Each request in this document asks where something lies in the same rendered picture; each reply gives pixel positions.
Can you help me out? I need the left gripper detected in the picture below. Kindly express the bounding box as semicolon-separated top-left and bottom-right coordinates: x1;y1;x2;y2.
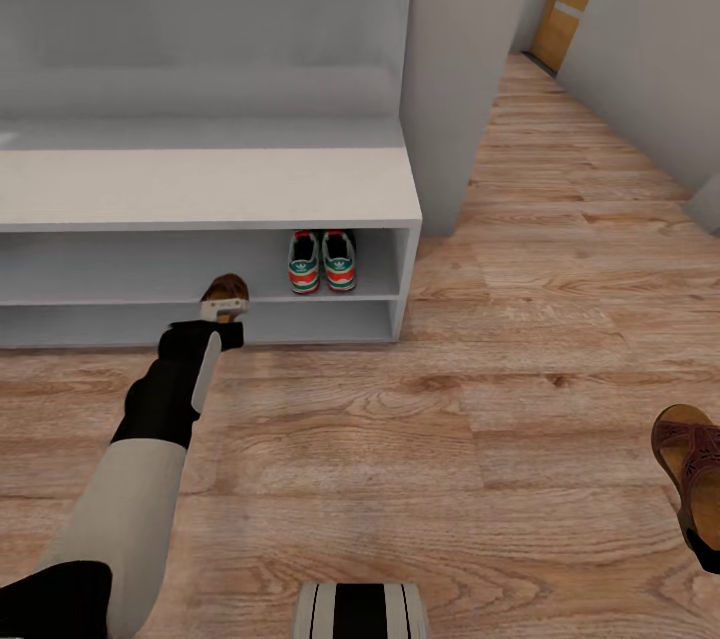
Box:
210;322;244;351

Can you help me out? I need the sandal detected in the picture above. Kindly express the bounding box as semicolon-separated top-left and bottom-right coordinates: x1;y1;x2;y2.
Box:
201;274;250;324
651;404;720;551

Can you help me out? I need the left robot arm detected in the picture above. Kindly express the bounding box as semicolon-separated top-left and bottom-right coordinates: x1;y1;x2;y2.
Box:
0;298;251;639

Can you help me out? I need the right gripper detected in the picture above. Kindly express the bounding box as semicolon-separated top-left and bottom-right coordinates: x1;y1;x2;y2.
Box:
686;528;720;574

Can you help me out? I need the robot trunk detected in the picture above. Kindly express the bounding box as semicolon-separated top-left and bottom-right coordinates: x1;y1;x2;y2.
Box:
289;582;431;639

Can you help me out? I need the gym shoe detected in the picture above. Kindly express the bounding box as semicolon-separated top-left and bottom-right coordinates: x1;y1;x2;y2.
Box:
321;228;357;292
288;229;323;294

